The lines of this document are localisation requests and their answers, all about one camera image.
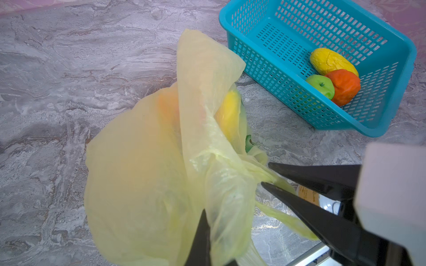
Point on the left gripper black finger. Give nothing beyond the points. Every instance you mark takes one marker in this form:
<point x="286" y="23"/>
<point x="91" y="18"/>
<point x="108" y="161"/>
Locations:
<point x="200" y="251"/>

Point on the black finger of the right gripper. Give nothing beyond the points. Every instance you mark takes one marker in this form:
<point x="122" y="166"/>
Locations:
<point x="337" y="182"/>
<point x="350" y="245"/>

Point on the orange fruit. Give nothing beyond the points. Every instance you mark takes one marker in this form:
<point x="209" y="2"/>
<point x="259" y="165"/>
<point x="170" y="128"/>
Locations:
<point x="346" y="84"/>

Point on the green apple fruit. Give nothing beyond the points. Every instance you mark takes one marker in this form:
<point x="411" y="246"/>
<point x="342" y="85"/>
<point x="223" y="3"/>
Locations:
<point x="323" y="84"/>

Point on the yellow plastic bag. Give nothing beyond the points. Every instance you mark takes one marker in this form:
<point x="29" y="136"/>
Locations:
<point x="154" y="169"/>

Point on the yellow mango fruit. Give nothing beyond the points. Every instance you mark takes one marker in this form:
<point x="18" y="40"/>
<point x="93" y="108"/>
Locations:
<point x="228" y="116"/>

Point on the teal plastic basket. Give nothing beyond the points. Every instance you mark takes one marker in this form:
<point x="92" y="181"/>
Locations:
<point x="276" y="38"/>

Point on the aluminium front rail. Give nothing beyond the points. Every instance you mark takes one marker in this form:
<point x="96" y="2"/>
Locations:
<point x="319" y="251"/>

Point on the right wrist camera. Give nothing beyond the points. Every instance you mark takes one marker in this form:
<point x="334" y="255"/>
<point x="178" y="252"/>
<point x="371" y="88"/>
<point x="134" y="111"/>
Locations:
<point x="390" y="197"/>

